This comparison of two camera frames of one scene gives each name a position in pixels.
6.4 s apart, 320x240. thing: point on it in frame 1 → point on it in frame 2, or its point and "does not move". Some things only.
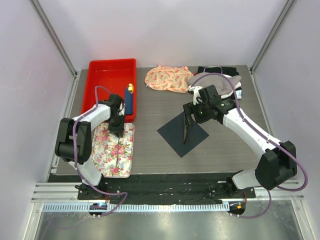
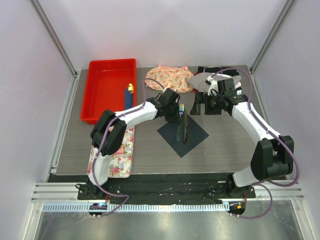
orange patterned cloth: (167, 78) does not move
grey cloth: (222, 83) does not move
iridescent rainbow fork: (117, 150) → (181, 111)
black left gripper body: (116, 124) → (172, 115)
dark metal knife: (186, 125) does not move
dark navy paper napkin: (173, 132) does not move
